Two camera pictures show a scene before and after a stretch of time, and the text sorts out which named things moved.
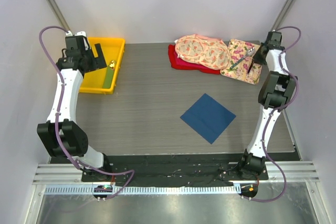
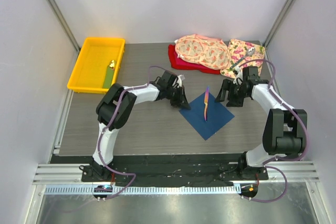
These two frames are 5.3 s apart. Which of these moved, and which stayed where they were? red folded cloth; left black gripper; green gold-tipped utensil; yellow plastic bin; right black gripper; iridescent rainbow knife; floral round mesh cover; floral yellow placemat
Moved: iridescent rainbow knife; right black gripper; left black gripper
Stayed: floral round mesh cover; red folded cloth; floral yellow placemat; green gold-tipped utensil; yellow plastic bin
